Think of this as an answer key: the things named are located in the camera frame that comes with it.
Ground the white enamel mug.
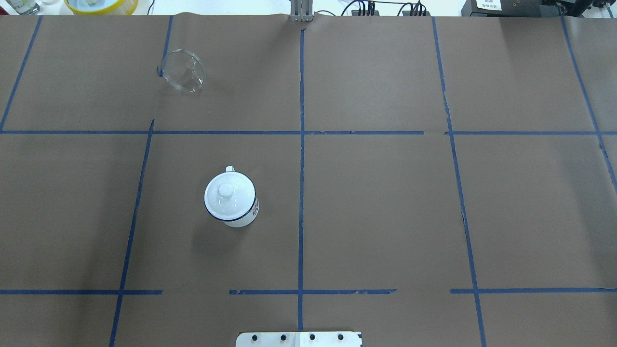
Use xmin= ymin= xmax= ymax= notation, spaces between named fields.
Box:
xmin=204 ymin=166 xmax=260 ymax=228

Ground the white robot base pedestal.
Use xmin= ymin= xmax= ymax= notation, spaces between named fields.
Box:
xmin=235 ymin=331 xmax=363 ymax=347

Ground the clear glass funnel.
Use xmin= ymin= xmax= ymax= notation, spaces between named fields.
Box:
xmin=161 ymin=49 xmax=206 ymax=93

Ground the brown paper table cover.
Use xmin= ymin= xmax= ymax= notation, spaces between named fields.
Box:
xmin=1 ymin=13 xmax=616 ymax=347

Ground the clear plastic bottle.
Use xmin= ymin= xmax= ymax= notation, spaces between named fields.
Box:
xmin=6 ymin=0 xmax=40 ymax=15

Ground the aluminium frame post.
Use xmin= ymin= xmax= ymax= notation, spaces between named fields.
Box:
xmin=289 ymin=0 xmax=314 ymax=23

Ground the white mug lid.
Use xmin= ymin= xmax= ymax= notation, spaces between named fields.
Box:
xmin=204 ymin=171 xmax=256 ymax=222

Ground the black box with label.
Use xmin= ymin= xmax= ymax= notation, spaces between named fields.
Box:
xmin=461 ymin=0 xmax=562 ymax=18

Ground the yellow rimmed bowl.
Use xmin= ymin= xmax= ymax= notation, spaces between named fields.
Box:
xmin=64 ymin=0 xmax=139 ymax=15

